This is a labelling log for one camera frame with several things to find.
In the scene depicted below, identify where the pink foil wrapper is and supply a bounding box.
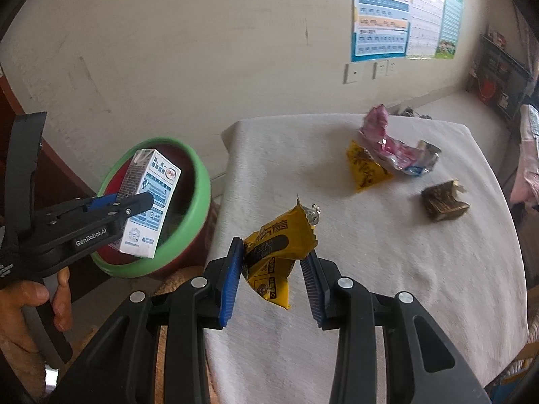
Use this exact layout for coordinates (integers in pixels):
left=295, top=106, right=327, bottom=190
left=358, top=104, right=417, bottom=169

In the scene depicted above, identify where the white tablecloth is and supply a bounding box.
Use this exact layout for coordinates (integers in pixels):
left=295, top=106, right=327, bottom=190
left=202, top=113, right=529, bottom=404

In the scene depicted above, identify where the crumpled dark brown box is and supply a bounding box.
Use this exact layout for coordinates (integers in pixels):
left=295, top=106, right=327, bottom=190
left=421, top=179, right=471, bottom=222

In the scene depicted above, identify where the green rimmed red bin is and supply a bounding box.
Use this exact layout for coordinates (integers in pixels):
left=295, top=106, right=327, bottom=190
left=90, top=136, right=211, bottom=279

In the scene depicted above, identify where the person's left hand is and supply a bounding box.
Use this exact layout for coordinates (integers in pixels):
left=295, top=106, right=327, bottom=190
left=0, top=267, right=73, bottom=337

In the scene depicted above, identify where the green bordered wall poster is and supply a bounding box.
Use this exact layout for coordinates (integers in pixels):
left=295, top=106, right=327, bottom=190
left=434, top=0, right=465, bottom=60

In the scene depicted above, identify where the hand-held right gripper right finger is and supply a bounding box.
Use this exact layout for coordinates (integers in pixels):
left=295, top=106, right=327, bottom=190
left=300, top=250, right=493, bottom=404

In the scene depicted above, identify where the small yellow packet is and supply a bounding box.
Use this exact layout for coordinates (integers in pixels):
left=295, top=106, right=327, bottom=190
left=345, top=141, right=394, bottom=194

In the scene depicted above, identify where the blue bordered wall poster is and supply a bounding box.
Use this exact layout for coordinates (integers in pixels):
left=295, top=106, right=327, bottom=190
left=351, top=0, right=412, bottom=63

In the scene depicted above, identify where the checked blanket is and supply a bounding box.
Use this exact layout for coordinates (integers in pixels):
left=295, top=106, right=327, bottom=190
left=524, top=105, right=539, bottom=139

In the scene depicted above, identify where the silver blue foil wrapper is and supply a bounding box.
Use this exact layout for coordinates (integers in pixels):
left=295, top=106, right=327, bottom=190
left=387, top=140, right=442, bottom=177

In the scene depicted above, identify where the long yellow snack packet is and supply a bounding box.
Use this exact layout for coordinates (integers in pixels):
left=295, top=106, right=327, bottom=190
left=241, top=196, right=323, bottom=312

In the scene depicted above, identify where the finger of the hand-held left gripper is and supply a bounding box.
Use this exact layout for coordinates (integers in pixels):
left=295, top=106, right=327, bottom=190
left=31, top=193, right=121, bottom=222
left=46, top=191, right=154, bottom=240

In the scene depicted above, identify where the blue white milk carton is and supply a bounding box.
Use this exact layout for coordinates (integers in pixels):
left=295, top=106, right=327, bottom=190
left=107, top=148, right=183, bottom=258

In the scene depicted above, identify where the black storage rack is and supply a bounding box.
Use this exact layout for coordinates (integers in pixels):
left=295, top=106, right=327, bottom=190
left=465, top=25, right=533, bottom=121

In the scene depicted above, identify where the pink cloth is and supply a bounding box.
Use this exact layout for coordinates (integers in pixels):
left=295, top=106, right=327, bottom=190
left=509, top=103, right=539, bottom=207

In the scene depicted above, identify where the white chart wall poster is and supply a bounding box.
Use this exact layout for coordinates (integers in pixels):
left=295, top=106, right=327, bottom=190
left=406, top=0, right=447, bottom=60

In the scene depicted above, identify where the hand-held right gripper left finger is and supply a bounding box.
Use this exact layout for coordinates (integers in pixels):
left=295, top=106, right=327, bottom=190
left=46, top=236, right=245, bottom=404

